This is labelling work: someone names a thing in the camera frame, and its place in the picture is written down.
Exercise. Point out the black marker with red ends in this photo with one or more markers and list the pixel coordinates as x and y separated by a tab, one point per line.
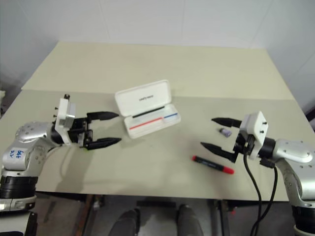
211	164

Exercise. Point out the white hard pencil case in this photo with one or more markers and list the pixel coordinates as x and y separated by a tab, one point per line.
142	98

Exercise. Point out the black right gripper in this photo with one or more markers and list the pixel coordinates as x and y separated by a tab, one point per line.
242	145

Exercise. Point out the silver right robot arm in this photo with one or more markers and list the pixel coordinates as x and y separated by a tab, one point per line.
292	150

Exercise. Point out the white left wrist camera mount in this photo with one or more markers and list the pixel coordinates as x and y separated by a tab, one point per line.
62	115

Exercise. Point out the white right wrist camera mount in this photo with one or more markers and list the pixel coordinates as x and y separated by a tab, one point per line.
257	127

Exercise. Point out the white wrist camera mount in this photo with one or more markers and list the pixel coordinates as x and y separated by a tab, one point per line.
62	115
257	127

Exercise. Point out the small purple grey eraser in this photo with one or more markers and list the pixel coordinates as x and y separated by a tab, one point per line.
225	132

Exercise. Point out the black metal crossbar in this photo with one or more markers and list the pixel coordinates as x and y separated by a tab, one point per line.
156	204

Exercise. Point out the dark rounded shape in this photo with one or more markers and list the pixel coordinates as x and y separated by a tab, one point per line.
128	222
190	220

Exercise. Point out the black metal table leg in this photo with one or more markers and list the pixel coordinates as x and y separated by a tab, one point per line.
225	216
88	214

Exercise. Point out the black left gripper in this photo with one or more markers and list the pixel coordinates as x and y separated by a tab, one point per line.
80	131

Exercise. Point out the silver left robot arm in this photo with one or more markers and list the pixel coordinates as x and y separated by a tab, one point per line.
30	132

